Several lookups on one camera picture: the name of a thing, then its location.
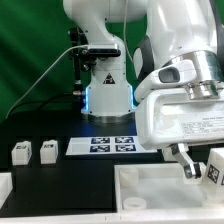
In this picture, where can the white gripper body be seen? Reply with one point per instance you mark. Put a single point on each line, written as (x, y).
(168, 117)

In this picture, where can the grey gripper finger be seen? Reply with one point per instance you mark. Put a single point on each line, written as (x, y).
(179, 152)

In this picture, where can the white square table top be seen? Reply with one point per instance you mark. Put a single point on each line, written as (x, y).
(160, 194)

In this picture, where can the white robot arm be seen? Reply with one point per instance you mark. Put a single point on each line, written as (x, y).
(176, 30)

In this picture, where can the white marker sheet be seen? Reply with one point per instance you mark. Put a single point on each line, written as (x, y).
(105, 145)

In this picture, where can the white fixture left edge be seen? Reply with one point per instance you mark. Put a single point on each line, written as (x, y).
(5, 187)

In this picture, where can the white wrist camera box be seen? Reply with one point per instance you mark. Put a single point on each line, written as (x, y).
(173, 76)

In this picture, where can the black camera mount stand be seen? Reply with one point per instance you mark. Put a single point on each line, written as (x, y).
(82, 63)

